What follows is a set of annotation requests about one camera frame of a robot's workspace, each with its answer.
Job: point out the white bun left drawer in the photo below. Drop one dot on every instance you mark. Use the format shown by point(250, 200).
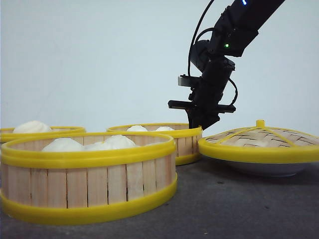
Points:
point(33, 126)

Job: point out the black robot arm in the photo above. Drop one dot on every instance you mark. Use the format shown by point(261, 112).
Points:
point(236, 28)

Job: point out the white plate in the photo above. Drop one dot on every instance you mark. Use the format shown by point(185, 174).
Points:
point(269, 169)

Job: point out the bamboo steamer drawer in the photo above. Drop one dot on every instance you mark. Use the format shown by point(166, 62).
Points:
point(73, 188)
point(186, 139)
point(6, 134)

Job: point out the white bun middle right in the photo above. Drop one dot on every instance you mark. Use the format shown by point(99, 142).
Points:
point(164, 128)

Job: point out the white bun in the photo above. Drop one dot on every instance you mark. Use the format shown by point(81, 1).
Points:
point(114, 142)
point(137, 128)
point(164, 128)
point(63, 145)

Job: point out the white bun middle left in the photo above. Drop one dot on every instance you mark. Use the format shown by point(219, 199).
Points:
point(137, 128)

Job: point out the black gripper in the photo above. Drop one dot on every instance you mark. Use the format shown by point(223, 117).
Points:
point(203, 106)

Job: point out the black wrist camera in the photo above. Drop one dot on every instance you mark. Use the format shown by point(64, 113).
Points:
point(188, 81)

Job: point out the white bun front right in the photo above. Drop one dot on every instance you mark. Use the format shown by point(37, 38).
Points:
point(114, 142)

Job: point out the white bun front left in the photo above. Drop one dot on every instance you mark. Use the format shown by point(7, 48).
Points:
point(63, 145)

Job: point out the woven bamboo steamer lid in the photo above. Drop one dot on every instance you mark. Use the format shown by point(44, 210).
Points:
point(261, 144)

